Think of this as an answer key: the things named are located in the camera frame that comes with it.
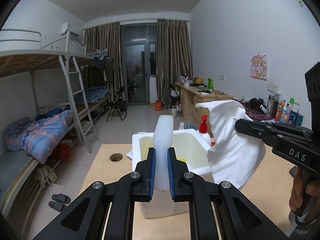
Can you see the white plastic bottle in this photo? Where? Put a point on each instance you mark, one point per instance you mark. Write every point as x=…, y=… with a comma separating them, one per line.
x=163, y=142

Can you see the cartoon wall poster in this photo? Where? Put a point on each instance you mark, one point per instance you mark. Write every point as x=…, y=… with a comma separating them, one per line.
x=259, y=66

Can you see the light wooden desk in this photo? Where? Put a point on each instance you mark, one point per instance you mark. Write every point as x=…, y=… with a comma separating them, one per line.
x=190, y=102

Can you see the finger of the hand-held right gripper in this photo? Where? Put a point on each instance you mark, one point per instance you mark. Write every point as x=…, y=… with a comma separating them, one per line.
x=252, y=130
x=292, y=128

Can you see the green bottle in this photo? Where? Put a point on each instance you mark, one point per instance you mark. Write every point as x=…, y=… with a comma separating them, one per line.
x=210, y=85

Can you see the blue patterned quilt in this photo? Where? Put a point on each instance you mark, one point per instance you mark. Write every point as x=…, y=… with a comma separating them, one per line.
x=45, y=135

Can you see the metal bunk bed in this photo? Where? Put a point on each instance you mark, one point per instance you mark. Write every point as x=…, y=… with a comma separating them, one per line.
x=30, y=62

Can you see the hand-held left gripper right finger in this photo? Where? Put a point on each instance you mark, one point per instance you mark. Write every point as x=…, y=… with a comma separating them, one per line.
x=171, y=175

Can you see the orange bucket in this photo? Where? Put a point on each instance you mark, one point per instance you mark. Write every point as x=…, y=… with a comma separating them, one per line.
x=158, y=106

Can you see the white foam box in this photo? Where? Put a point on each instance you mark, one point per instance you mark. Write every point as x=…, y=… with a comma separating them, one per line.
x=186, y=143

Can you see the white bunk ladder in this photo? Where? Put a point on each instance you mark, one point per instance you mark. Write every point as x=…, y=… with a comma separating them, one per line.
x=77, y=100

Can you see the brown curtain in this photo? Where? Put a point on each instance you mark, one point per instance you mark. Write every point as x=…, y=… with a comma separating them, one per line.
x=173, y=60
x=100, y=42

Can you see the white mug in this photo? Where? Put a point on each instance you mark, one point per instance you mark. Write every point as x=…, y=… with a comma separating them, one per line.
x=173, y=112

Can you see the desk with patterned mat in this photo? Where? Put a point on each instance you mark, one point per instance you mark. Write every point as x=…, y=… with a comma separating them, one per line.
x=257, y=113

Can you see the person's right hand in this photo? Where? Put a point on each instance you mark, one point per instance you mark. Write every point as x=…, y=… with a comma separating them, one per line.
x=296, y=192

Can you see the white foam sheet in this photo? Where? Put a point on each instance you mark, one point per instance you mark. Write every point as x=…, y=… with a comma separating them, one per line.
x=230, y=150

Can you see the white pump bottle red top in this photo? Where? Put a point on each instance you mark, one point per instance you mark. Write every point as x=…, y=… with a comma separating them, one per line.
x=205, y=138

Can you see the hanging dark clothes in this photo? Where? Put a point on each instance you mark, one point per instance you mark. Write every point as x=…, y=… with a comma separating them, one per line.
x=102, y=66

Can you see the black headphones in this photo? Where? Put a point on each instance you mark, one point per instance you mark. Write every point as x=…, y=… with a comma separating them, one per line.
x=256, y=103

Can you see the dark slipper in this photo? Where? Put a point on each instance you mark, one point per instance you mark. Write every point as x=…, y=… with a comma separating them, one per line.
x=61, y=198
x=57, y=206

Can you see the glass balcony door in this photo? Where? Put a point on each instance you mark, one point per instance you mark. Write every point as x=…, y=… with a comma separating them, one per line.
x=137, y=65

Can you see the black folding chair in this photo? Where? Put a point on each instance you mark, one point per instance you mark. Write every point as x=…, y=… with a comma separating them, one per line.
x=117, y=105

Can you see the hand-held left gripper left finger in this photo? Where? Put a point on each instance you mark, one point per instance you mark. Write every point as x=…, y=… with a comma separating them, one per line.
x=151, y=175

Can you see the white wall socket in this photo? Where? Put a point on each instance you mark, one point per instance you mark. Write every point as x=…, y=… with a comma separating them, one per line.
x=272, y=87

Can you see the row of toiletry bottles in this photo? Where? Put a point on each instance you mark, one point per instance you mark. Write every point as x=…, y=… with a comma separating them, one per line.
x=285, y=110

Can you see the blue checked bedding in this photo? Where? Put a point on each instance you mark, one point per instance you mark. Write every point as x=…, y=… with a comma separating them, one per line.
x=93, y=95

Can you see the white air conditioner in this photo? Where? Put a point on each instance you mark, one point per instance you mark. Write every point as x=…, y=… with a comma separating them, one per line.
x=68, y=30

